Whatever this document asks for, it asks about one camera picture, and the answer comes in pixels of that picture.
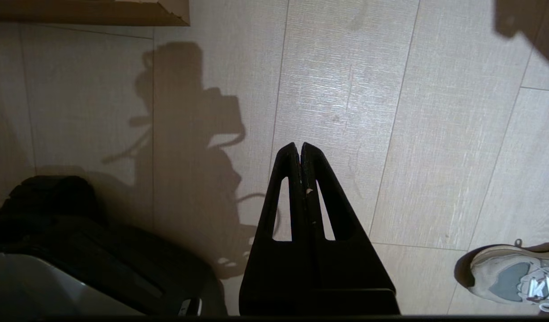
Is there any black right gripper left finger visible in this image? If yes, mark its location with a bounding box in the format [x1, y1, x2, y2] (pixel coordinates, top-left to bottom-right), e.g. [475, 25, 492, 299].
[239, 142, 312, 314]

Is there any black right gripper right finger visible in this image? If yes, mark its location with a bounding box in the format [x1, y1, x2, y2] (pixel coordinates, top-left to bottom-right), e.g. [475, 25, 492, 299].
[301, 142, 396, 291]

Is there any brown cardboard shoe box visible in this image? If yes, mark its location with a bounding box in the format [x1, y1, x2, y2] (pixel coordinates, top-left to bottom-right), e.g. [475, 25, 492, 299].
[0, 0, 190, 26]

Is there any black silver robot base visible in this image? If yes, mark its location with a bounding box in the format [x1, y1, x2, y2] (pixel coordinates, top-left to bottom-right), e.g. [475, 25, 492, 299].
[0, 175, 228, 318]

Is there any grey worn sneaker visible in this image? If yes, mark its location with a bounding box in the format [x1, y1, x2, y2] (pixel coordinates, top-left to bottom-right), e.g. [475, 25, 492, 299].
[468, 239, 549, 314]

